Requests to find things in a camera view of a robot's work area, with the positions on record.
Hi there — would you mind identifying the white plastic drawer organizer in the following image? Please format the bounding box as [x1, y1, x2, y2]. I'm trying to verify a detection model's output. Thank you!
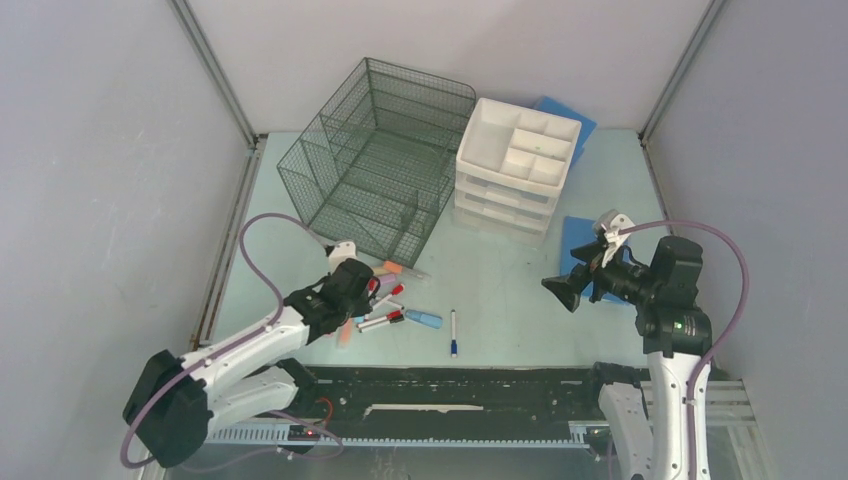
[453, 98, 579, 247]

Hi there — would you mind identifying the blue folder at back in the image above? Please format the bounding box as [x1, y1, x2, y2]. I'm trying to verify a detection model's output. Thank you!
[532, 96, 597, 168]

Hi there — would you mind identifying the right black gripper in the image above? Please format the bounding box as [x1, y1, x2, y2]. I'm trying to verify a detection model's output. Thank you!
[541, 237, 658, 311]

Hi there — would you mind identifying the blue folder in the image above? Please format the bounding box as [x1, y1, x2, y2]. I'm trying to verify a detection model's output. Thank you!
[532, 96, 597, 168]
[558, 210, 638, 312]

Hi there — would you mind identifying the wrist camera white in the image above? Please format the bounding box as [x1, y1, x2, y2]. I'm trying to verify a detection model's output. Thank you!
[592, 209, 635, 267]
[324, 241, 358, 273]

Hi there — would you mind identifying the orange cap clear highlighter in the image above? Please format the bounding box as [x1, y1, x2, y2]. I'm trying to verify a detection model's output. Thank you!
[372, 261, 430, 281]

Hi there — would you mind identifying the black front rail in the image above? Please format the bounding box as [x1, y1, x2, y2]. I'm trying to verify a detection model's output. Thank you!
[291, 362, 654, 446]

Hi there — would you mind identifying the blue folder at right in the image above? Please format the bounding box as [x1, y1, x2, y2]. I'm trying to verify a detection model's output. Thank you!
[558, 210, 638, 312]

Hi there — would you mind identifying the red cap marker lower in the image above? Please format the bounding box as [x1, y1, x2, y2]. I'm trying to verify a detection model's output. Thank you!
[356, 310, 404, 332]

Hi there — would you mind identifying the red cap marker upper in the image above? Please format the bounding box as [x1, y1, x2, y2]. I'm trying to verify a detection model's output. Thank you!
[372, 284, 405, 309]

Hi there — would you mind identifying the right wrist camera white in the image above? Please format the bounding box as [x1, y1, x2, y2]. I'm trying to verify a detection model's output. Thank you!
[592, 209, 635, 267]

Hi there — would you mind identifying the black cap marker lower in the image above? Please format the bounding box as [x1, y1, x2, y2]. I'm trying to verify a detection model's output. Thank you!
[357, 315, 404, 333]

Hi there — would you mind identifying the red cap marker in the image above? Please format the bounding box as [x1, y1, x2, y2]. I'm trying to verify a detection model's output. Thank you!
[356, 310, 404, 332]
[372, 284, 405, 309]

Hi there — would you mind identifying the green wire mesh basket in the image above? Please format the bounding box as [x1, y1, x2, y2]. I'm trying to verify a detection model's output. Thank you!
[277, 57, 477, 267]

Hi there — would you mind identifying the blue cap whiteboard marker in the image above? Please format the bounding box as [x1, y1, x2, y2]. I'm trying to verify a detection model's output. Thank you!
[450, 309, 458, 358]

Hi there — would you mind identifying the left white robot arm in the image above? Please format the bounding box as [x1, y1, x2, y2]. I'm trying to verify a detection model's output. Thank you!
[122, 258, 374, 468]

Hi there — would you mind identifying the light blue highlighter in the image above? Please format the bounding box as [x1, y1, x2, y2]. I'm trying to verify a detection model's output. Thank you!
[404, 309, 443, 329]

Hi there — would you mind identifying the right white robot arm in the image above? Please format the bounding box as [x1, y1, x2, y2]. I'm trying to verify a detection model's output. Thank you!
[541, 236, 712, 479]

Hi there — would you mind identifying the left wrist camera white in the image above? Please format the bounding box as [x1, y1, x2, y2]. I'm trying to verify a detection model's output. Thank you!
[324, 241, 358, 273]

